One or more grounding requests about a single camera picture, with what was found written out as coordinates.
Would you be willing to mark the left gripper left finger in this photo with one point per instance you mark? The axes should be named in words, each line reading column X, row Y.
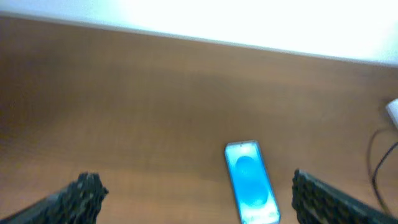
column 79, row 202

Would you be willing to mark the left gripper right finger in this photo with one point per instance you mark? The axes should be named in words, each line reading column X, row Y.
column 317, row 202

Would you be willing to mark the blue Samsung Galaxy smartphone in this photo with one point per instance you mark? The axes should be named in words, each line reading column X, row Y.
column 253, row 191

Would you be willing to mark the white power strip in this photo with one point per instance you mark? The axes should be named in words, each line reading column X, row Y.
column 392, row 110

